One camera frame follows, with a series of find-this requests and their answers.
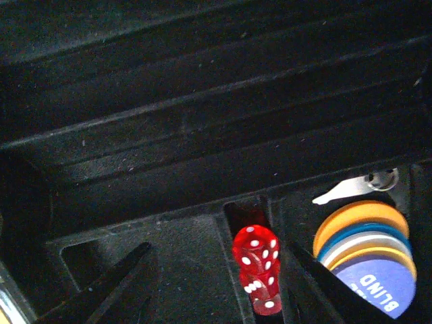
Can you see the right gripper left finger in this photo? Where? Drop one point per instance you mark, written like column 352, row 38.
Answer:
column 121, row 294

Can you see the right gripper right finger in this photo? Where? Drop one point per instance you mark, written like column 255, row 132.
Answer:
column 349, row 305

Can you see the purple blind button chips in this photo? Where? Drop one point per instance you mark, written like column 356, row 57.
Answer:
column 366, row 246

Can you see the red die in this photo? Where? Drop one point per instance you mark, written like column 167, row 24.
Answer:
column 255, row 249
column 263, row 291

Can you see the black poker set case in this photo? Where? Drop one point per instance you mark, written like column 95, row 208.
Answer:
column 178, row 123

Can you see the silver case key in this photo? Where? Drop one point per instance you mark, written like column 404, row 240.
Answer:
column 381, row 181

